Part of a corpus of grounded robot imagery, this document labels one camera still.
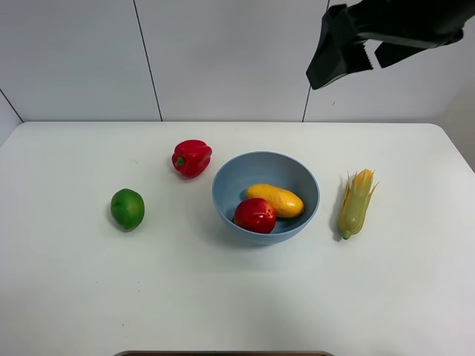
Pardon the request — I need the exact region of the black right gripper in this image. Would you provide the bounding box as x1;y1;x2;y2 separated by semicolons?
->
306;0;474;90

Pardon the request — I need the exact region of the blue plastic bowl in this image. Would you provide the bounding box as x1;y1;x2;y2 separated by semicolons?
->
212;151;321;245

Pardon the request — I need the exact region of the yellow mango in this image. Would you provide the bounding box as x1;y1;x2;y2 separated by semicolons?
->
246;183;304;218

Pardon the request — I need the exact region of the green husked corn cob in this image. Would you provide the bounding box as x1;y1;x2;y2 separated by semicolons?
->
338;169;378;240

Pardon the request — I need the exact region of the red bell pepper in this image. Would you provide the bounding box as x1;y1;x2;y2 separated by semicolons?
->
171;139;212;179

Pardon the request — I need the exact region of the green lime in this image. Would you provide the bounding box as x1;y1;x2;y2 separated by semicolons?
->
110;188;145;231

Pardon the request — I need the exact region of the red yellow peach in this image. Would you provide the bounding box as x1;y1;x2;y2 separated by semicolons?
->
233;198;277;234

